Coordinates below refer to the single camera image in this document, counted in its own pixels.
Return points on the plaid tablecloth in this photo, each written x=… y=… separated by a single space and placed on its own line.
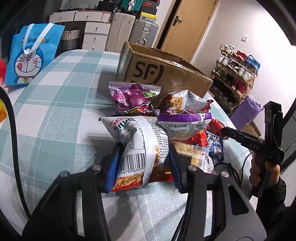
x=58 y=127

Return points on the blue Doraemon tote bag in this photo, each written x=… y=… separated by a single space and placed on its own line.
x=32 y=50

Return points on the beige suitcase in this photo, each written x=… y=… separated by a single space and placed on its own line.
x=119 y=33

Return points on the shoe rack with shoes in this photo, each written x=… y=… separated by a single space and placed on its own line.
x=233 y=77

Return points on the white drawer desk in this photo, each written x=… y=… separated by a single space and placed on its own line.
x=94 y=26

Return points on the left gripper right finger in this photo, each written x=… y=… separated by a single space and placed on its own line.
x=191 y=180

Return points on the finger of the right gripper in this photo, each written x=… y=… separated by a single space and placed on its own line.
x=245 y=139

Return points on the teal suitcase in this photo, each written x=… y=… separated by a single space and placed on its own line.
x=131 y=5

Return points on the SF cardboard box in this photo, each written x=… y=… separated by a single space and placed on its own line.
x=142 y=64

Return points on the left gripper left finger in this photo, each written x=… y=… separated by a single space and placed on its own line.
x=98 y=179

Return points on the silver suitcase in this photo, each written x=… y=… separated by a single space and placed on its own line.
x=143 y=32

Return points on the blue cookie packet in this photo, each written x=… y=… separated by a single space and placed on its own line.
x=215 y=146

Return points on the purple paper bag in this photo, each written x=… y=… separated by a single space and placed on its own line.
x=246 y=112

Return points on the woven laundry basket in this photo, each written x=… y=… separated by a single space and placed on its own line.
x=70 y=39

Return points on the white noodle snack bag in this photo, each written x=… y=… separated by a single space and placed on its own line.
x=143 y=157

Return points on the beige wafer packet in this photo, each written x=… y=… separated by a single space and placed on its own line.
x=195 y=155

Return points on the white purple snack bag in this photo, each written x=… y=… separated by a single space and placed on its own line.
x=182 y=113

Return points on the wooden door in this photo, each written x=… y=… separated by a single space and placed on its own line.
x=182 y=26

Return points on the red snack bag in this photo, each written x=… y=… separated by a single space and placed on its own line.
x=200 y=137

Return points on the person's right hand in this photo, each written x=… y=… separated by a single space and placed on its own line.
x=257 y=172

